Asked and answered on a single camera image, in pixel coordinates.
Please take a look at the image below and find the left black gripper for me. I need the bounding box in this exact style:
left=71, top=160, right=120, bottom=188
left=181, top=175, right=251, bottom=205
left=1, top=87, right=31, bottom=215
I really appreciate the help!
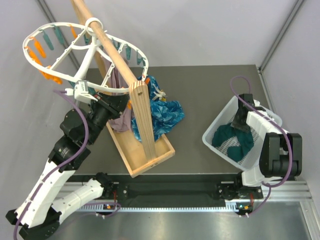
left=87, top=90, right=132, bottom=145

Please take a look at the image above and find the dark teal sock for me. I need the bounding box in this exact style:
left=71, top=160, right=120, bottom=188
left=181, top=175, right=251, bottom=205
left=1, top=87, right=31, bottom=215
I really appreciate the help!
left=227, top=146, right=244, bottom=162
left=211, top=123, right=254, bottom=156

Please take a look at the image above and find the blue patterned cloth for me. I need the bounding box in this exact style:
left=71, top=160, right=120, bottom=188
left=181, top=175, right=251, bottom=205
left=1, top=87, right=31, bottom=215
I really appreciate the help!
left=144, top=75, right=185, bottom=141

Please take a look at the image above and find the white round clip hanger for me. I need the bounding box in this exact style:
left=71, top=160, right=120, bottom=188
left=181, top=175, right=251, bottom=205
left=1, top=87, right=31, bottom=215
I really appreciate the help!
left=22, top=17, right=151, bottom=95

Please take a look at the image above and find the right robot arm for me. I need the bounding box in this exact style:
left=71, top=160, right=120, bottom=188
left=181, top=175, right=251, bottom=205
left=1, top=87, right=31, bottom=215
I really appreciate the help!
left=231, top=93, right=303, bottom=198

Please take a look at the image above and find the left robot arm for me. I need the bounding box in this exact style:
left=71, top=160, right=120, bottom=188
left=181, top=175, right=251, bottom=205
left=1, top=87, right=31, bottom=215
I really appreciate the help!
left=5, top=90, right=129, bottom=240

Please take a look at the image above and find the white perforated plastic basket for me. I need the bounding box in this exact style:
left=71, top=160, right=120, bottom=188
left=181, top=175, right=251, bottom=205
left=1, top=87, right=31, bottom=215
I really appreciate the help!
left=202, top=93, right=282, bottom=171

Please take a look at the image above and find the lilac cloth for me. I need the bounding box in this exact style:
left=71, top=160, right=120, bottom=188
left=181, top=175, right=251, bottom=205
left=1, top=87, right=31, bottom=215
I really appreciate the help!
left=107, top=67, right=133, bottom=133

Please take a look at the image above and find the wooden rod stand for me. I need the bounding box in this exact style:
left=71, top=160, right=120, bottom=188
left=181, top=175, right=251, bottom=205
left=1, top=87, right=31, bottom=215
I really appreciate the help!
left=71, top=0, right=175, bottom=178

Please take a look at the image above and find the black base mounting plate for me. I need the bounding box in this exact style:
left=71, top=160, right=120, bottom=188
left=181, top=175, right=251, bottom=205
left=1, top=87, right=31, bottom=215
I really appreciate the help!
left=62, top=174, right=263, bottom=203

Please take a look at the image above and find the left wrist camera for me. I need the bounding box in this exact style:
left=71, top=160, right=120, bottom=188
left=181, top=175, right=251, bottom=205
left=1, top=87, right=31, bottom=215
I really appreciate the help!
left=65, top=80, right=98, bottom=104

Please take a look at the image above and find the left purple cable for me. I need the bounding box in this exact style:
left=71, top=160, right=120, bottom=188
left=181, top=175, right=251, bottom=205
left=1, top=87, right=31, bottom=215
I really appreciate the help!
left=12, top=89, right=90, bottom=240

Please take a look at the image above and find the purple cable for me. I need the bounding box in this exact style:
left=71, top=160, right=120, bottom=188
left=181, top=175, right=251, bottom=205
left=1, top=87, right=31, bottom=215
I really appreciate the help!
left=12, top=89, right=90, bottom=240
left=229, top=75, right=295, bottom=218

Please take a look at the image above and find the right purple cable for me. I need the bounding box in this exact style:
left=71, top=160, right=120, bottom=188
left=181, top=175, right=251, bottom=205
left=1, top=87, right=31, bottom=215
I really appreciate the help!
left=229, top=75, right=295, bottom=218

